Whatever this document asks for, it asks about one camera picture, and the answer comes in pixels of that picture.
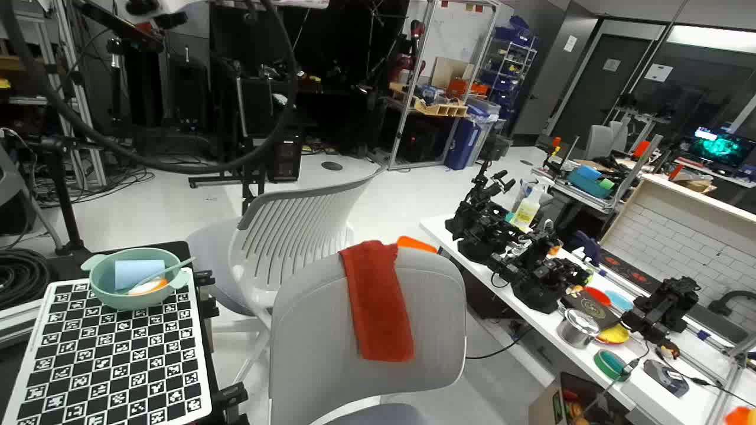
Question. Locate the blue storage shelf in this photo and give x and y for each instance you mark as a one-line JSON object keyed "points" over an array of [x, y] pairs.
{"points": [[511, 62]]}

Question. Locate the black white calibration checkerboard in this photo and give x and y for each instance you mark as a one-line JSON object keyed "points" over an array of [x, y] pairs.
{"points": [[110, 368]]}

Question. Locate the teal bowl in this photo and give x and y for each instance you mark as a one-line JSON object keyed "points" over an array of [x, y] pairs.
{"points": [[119, 302]]}

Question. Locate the red lid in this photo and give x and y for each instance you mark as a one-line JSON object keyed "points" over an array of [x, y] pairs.
{"points": [[597, 295]]}

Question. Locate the white work table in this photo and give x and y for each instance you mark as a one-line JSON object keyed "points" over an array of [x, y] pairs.
{"points": [[545, 327]]}

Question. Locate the yellow bowl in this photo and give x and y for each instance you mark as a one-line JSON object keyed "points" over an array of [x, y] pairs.
{"points": [[615, 336]]}

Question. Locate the white brick pattern board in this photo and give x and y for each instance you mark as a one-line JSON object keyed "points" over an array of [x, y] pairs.
{"points": [[669, 236]]}

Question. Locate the teal box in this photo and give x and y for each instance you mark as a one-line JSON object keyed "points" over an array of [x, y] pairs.
{"points": [[589, 181]]}

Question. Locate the black equipment cart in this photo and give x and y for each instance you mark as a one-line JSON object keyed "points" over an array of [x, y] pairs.
{"points": [[267, 149]]}

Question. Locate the blue bin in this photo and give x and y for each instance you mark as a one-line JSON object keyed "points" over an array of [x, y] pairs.
{"points": [[464, 144]]}

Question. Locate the green round lid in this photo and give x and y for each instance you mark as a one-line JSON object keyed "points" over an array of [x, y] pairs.
{"points": [[611, 367]]}

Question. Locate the yellow green card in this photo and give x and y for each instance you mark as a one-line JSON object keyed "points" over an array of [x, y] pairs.
{"points": [[524, 214]]}

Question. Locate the metal cup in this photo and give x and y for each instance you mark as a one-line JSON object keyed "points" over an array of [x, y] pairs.
{"points": [[576, 328]]}

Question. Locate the whiteboard on stand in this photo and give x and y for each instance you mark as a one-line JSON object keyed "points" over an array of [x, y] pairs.
{"points": [[457, 36]]}

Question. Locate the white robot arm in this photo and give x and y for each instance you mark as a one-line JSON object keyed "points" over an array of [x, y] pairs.
{"points": [[157, 6]]}

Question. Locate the grey oval device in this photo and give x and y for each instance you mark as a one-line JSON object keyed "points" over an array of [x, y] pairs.
{"points": [[665, 378]]}

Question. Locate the low black device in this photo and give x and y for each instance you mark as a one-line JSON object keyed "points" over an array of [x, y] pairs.
{"points": [[545, 284]]}

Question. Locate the light blue cup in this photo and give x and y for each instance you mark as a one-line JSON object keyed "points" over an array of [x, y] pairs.
{"points": [[133, 273]]}

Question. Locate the small orange object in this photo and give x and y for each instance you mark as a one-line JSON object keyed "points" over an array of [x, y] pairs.
{"points": [[413, 242]]}

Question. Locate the light blue plate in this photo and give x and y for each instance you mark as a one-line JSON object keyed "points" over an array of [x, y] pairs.
{"points": [[621, 302]]}

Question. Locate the orange round object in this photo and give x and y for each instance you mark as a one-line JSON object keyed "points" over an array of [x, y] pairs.
{"points": [[743, 415]]}

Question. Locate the orange towel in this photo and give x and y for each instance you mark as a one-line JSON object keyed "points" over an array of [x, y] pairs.
{"points": [[378, 297]]}

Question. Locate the glowing green monitor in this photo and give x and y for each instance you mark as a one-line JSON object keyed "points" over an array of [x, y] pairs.
{"points": [[717, 144]]}

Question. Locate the metal shelf rack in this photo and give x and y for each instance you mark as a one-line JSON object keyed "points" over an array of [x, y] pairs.
{"points": [[86, 149]]}

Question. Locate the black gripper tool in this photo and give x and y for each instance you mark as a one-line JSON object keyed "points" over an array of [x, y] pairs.
{"points": [[665, 302]]}

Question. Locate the black tripod stand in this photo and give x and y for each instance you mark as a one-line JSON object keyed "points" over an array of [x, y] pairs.
{"points": [[64, 203]]}

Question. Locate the white spoon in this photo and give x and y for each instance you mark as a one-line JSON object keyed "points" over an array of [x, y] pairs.
{"points": [[149, 287]]}

